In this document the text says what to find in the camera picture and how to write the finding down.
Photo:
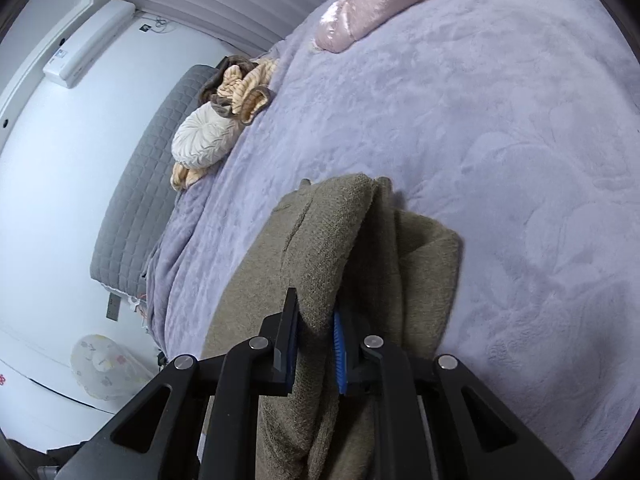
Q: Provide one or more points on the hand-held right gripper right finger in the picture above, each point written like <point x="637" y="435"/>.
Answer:
<point x="342" y="355"/>

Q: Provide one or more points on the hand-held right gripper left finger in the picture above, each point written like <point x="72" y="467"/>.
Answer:
<point x="286" y="360"/>

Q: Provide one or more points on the olive knit sweater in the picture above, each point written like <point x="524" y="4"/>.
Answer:
<point x="350" y="280"/>

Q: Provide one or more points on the white covered fan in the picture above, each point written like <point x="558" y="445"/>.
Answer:
<point x="107" y="367"/>

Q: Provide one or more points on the lavender plush blanket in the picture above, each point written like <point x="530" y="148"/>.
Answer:
<point x="450" y="160"/>

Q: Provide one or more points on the grey quilted headboard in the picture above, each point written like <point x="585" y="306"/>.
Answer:
<point x="145" y="180"/>

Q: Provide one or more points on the round pleated white cushion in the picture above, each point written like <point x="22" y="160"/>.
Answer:
<point x="205" y="135"/>

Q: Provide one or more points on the white air conditioner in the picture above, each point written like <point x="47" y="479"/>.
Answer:
<point x="85" y="40"/>

